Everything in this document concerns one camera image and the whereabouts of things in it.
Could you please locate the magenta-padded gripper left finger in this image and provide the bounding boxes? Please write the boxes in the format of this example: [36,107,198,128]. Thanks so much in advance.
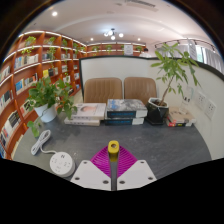
[69,145,113,192]

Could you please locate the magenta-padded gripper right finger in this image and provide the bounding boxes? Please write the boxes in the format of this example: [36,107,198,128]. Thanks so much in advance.
[116,145,158,192]

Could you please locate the yellow charger block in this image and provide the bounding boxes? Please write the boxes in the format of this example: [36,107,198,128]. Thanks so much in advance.
[107,139,120,163]

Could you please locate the round white power strip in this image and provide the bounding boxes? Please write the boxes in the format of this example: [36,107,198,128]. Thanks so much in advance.
[49,151,76,178]

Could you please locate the plain white book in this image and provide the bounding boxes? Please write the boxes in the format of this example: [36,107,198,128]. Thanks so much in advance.
[63,116,101,127]

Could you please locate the dark blue book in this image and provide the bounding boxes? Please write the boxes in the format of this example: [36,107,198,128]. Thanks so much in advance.
[104,117,145,127]

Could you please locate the tall plant in black pot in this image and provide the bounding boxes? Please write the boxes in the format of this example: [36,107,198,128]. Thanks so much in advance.
[145,42,201,126]

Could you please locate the white book with face cover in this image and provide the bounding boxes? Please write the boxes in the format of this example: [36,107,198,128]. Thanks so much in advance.
[70,102,107,121]

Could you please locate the thick dark book, pictured cover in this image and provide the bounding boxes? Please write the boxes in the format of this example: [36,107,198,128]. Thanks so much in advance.
[105,98,149,120]

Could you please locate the small stack of books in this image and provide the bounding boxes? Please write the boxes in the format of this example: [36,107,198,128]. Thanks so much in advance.
[165,106,197,128]

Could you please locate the leafy plant in white pot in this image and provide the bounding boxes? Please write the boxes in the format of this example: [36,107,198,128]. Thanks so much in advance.
[25,76,78,138]

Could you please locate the tan leather chair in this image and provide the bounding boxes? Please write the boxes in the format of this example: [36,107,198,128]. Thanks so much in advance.
[83,77,124,104]
[123,76,158,106]

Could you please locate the clear acrylic sign stand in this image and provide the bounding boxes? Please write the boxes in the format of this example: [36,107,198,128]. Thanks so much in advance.
[179,86,194,114]

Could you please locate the orange wooden bookshelf unit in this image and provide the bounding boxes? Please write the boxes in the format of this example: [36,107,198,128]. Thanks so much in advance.
[0,30,88,160]

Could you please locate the white curtains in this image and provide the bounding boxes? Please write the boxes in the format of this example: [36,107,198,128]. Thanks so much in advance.
[156,41,224,73]

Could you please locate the multi-bulb ceiling lamp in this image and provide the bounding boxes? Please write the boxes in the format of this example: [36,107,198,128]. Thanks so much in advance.
[103,28,125,42]

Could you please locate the recessed ceiling spotlights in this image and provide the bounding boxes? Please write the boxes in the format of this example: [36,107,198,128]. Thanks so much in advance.
[50,10,142,42]

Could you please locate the ceiling air conditioner vent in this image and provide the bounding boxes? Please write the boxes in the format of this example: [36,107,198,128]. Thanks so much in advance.
[124,0,158,11]

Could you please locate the white coiled power cable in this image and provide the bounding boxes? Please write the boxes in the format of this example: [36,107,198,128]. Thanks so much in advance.
[30,129,58,156]

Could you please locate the white wall socket plate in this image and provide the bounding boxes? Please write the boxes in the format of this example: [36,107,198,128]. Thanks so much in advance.
[194,91,208,111]
[204,98,217,120]

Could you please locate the orange wall shelf with plants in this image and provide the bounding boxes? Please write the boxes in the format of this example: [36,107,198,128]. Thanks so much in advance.
[86,42,148,58]

